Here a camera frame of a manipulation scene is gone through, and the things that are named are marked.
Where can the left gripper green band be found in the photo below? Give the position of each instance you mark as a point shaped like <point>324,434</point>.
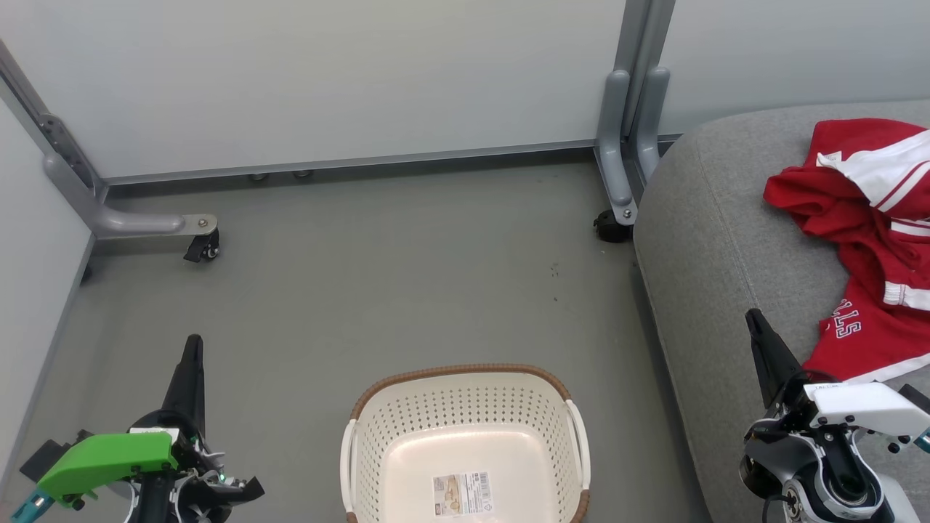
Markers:
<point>109,457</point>

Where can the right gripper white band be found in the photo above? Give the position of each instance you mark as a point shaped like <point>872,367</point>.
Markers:
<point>864,407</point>

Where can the red garment white trim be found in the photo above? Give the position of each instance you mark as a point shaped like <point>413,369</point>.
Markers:
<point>872,247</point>

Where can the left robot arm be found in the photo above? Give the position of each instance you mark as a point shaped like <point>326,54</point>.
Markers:
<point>156,501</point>

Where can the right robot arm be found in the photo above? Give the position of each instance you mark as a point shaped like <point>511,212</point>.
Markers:
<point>821,479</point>

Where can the white laundry basket brown rim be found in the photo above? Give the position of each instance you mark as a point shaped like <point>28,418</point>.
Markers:
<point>465,407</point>

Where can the grey fabric sofa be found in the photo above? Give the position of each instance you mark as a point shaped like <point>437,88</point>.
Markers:
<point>712,254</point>

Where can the black caster wheel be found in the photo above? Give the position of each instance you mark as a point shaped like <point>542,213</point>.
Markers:
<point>203,247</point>
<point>612,226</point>

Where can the grey curved partition foot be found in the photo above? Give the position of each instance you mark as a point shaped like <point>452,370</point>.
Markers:
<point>123,220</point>

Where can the white side partition panel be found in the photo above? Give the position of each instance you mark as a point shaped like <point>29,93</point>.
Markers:
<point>36,254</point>

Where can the paper label sticker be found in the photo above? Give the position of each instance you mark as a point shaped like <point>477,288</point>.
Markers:
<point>463,494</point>

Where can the white partition panel behind sofa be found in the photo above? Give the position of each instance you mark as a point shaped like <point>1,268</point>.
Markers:
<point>785,51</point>

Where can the wide white partition panel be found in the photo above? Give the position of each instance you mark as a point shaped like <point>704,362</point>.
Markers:
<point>327,73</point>

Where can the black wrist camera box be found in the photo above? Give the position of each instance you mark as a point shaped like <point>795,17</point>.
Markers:
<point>45,459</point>

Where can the grey partition post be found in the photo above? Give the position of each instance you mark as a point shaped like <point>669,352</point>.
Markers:
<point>616,145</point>
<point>650,116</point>

